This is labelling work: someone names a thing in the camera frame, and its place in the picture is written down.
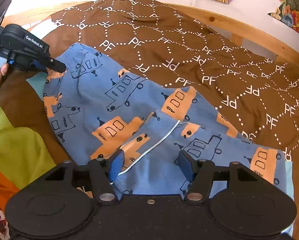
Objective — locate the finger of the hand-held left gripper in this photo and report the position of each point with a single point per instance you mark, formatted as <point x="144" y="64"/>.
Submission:
<point x="57" y="66"/>

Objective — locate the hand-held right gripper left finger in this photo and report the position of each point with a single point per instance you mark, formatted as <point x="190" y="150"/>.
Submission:
<point x="117" y="165"/>

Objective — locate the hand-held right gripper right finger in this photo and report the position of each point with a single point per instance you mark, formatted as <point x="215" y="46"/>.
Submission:
<point x="185" y="165"/>

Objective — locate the blue pants with orange print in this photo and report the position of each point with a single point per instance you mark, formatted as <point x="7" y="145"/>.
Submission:
<point x="144" y="110"/>

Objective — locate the brown printed blanket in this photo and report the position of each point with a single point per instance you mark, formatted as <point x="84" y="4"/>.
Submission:
<point x="189" y="45"/>

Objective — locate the wooden bed frame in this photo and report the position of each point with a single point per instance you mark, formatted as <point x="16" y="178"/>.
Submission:
<point x="239" y="30"/>

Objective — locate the torn green colourful wall poster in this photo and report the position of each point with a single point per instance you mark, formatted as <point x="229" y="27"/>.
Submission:
<point x="294" y="2"/>

